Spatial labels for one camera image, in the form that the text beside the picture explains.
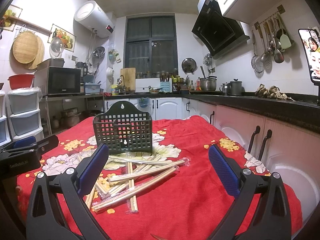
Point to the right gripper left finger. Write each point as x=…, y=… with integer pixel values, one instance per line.
x=45, y=219

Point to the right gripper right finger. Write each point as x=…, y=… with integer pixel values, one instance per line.
x=271, y=219

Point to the black plastic utensil basket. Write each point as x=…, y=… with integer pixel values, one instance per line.
x=124, y=128

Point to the dark kitchen window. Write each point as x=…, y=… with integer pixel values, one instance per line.
x=151, y=45

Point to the plastic drawer tower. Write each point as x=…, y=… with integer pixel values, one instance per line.
x=20, y=115

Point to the metal storage shelf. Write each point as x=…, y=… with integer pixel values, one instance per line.
x=62, y=112

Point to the white lower cabinets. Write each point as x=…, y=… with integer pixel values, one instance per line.
x=289, y=150

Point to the red plastic basin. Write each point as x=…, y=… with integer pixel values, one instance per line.
x=21, y=81

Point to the black microwave oven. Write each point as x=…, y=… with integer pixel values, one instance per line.
x=54, y=81

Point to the black countertop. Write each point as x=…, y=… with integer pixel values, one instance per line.
x=297, y=113

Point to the round bamboo tray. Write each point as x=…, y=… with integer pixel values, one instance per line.
x=28, y=50

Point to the black electric kettle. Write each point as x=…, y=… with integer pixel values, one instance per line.
x=83, y=67

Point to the ginger roots pile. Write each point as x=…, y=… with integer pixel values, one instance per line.
x=272, y=92

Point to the steel kettle pot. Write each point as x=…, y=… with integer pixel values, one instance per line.
x=235, y=87

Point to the large steel stockpot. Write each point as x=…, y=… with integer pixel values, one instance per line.
x=208, y=83

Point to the wooden cutting board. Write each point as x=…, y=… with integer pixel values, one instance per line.
x=129, y=75

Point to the white box on counter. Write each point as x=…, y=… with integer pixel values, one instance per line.
x=143, y=85

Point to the hanging steel ladle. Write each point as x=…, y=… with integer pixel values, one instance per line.
x=278, y=56

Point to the blue knife block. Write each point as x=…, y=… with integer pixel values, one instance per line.
x=166, y=86

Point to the white cylindrical water heater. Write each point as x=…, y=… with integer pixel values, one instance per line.
x=92, y=17

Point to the hanging green spatula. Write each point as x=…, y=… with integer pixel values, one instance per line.
x=285, y=41

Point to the smartphone on stand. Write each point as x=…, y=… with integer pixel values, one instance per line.
x=310, y=42

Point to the black range hood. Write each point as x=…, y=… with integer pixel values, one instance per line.
x=218, y=33

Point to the glass pot lid on wall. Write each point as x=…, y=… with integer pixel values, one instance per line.
x=56, y=47

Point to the fruit picture on wall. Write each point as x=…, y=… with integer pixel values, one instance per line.
x=66, y=37

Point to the steel bowl on wall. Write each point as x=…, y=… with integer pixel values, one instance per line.
x=99, y=53

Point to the hanging wire skimmer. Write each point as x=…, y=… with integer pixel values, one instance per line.
x=257, y=65

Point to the dark pot lid on wall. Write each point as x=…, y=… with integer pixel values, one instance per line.
x=189, y=65

